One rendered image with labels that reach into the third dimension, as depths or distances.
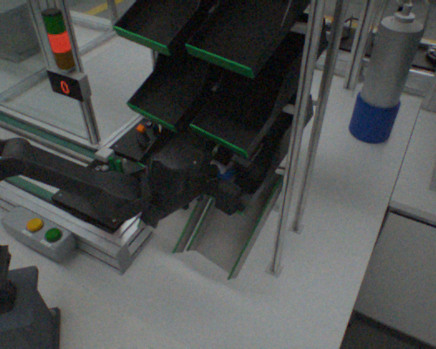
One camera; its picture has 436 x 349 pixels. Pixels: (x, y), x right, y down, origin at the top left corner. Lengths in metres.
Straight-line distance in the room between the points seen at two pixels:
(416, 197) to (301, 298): 0.57
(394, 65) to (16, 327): 1.29
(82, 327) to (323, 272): 0.65
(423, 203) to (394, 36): 0.54
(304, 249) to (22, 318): 0.74
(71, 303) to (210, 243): 0.40
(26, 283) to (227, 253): 0.45
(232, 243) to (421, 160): 0.88
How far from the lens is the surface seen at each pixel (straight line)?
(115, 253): 1.10
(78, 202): 1.24
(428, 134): 1.79
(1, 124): 1.73
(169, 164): 0.66
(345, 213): 1.35
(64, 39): 1.22
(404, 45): 1.46
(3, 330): 0.95
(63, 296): 1.19
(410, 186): 1.52
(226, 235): 1.00
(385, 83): 1.52
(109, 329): 1.11
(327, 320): 1.12
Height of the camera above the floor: 1.83
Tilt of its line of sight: 43 degrees down
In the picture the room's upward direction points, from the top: straight up
